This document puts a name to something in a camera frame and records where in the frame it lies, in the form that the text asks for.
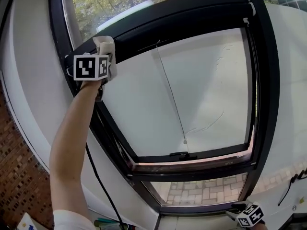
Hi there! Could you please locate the white roller blind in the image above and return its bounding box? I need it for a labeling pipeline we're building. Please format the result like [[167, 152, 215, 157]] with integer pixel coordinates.
[[103, 27, 255, 158]]

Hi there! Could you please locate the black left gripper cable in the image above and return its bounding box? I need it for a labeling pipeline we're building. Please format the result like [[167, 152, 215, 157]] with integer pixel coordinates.
[[85, 142, 126, 230]]

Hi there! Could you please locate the white washbasin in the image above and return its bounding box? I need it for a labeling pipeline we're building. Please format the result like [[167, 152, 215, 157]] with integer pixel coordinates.
[[248, 175, 307, 230]]

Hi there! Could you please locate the black hand shower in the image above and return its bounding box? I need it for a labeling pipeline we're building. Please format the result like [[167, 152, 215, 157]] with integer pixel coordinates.
[[278, 175, 297, 207]]

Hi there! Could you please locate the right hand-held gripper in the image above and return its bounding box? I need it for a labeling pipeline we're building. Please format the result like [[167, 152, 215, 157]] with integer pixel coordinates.
[[225, 201, 264, 227]]

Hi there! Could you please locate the beige cleaning cloth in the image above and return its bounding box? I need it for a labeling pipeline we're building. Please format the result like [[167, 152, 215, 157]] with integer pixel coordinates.
[[92, 34, 118, 81]]

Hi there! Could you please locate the white printed carton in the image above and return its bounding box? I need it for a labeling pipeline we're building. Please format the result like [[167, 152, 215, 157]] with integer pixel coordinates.
[[16, 212, 37, 230]]

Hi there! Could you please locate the person's left forearm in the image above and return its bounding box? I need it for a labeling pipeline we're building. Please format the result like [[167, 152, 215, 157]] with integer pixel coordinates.
[[49, 79, 103, 215]]

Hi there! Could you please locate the thin blind pull cord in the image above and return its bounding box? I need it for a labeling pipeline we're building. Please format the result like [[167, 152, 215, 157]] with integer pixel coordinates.
[[155, 41, 188, 145]]

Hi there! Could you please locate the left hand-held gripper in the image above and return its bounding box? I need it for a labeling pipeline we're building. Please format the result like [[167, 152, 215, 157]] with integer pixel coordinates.
[[65, 53, 112, 81]]

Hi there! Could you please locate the person's white shirt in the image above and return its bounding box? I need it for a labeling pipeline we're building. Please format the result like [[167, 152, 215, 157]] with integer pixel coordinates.
[[52, 208, 96, 230]]

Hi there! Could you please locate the black window frame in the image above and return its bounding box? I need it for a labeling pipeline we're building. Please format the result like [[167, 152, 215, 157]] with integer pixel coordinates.
[[47, 0, 281, 215]]

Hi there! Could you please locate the black plastic device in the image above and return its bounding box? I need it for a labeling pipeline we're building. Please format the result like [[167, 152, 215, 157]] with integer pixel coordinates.
[[169, 151, 190, 159]]

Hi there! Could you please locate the black blind cassette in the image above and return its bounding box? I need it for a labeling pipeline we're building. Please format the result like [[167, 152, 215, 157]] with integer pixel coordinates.
[[71, 1, 256, 64]]

